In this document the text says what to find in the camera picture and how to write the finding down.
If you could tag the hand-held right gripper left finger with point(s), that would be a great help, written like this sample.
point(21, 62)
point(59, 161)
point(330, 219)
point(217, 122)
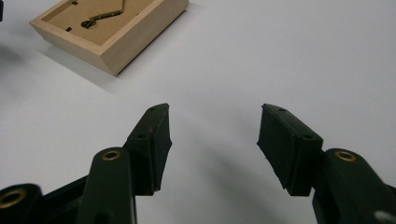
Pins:
point(149, 149)

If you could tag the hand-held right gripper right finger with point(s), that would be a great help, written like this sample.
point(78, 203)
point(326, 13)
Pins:
point(289, 149)

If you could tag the wooden picture frame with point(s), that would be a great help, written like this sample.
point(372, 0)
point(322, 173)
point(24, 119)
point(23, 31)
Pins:
point(124, 53)

